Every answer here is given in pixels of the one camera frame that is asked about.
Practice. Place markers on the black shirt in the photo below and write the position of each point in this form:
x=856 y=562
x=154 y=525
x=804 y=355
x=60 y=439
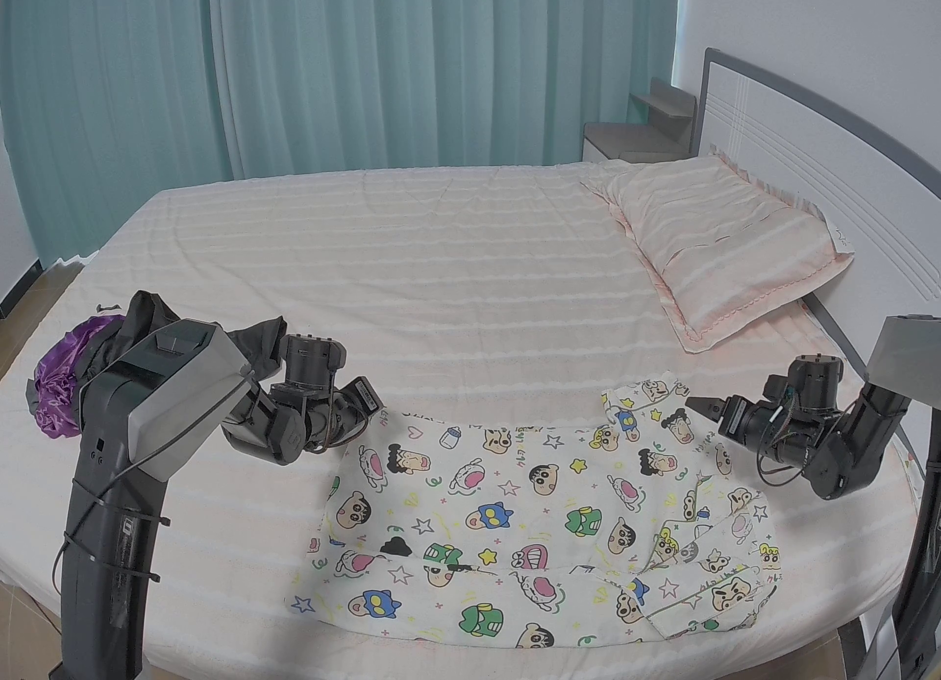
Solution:
x=257 y=346

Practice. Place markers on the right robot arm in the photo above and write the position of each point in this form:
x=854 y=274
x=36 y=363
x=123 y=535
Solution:
x=853 y=442

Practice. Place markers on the pink striped pillow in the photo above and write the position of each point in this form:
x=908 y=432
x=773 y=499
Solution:
x=728 y=236

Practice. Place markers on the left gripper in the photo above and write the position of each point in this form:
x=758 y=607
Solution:
x=349 y=416

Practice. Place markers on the white printed pyjama top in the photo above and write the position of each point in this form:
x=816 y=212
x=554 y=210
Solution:
x=529 y=515

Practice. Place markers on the bed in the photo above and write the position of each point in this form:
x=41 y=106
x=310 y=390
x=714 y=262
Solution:
x=441 y=280

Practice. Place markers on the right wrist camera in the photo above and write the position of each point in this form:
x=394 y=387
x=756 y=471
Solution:
x=777 y=389

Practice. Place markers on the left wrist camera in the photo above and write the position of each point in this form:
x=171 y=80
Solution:
x=337 y=357

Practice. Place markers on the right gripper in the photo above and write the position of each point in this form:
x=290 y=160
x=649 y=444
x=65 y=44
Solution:
x=761 y=427

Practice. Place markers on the grey white bedside table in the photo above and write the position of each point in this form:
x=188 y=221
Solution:
x=625 y=144

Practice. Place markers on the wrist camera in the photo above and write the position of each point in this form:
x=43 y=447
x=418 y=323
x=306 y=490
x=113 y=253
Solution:
x=777 y=389
x=337 y=357

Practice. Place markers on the blue-green curtain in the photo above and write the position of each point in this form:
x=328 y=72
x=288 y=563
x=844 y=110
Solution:
x=441 y=38
x=110 y=74

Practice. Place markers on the purple garment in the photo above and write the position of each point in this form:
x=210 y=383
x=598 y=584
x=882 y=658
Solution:
x=59 y=383

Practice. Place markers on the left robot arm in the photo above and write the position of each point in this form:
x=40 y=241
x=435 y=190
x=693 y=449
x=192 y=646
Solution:
x=103 y=515

